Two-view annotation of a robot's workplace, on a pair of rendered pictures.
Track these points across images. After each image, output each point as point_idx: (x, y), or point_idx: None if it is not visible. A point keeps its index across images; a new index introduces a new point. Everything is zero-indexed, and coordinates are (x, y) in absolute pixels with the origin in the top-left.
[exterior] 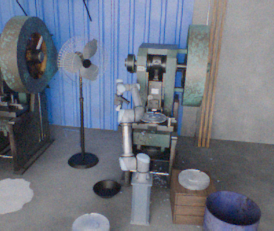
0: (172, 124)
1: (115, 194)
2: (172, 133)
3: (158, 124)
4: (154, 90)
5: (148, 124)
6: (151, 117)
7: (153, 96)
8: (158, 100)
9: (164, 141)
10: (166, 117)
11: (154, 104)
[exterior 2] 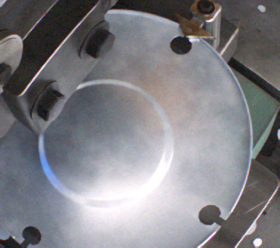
0: None
1: None
2: (259, 71)
3: (272, 176)
4: None
5: None
6: (98, 160)
7: (14, 22)
8: None
9: (254, 154)
10: (185, 28)
11: (78, 65)
